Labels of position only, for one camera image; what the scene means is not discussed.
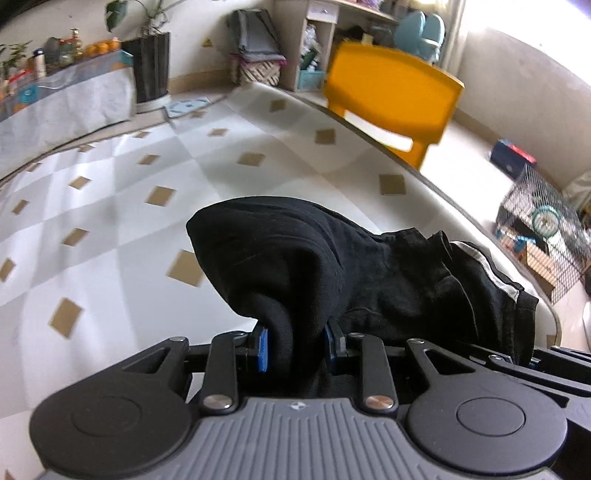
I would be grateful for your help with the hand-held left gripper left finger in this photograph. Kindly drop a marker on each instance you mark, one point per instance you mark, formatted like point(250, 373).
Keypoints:
point(262, 351)

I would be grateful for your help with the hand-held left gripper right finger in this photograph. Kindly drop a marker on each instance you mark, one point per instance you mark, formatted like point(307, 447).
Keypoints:
point(330, 350)

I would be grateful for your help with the black t-shirt red print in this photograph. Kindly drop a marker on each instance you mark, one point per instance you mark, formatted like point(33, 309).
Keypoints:
point(346, 277)

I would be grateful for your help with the grey white checkered tablecloth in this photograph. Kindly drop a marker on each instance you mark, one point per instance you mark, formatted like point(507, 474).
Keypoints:
point(115, 207)

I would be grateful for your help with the dark blue red box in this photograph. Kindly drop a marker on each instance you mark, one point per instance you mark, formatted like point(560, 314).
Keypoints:
point(512, 159)

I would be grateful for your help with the light blue patterned pad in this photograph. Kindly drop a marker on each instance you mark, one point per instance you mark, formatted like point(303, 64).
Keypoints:
point(187, 107)

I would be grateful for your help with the yellow plastic chair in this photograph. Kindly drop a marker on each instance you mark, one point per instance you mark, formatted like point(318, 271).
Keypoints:
point(392, 92)

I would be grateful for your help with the light blue storage basket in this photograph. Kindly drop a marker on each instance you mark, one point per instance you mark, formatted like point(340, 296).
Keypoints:
point(310, 79)

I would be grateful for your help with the white desk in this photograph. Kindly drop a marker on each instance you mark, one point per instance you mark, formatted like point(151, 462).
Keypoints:
point(318, 41)

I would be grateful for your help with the cabinet with grey patterned cover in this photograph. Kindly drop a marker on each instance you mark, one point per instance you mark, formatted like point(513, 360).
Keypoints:
point(69, 106)

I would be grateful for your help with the light blue chair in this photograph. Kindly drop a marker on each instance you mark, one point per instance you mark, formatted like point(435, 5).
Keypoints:
point(418, 32)

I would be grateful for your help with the clear box of oranges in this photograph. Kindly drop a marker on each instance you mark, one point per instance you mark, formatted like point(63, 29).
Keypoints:
point(102, 48)

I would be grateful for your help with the golden gourd bottle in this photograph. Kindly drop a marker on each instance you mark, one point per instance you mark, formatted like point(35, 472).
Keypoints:
point(75, 44)

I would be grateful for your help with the white thermos bottle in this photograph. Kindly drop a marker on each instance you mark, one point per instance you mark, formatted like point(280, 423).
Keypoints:
point(40, 63)

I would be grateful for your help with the dark grey stone ornament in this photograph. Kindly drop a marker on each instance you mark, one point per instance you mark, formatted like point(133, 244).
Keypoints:
point(51, 50)

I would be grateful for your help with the small potted plant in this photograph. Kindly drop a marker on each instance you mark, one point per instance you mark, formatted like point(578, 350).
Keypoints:
point(14, 60)

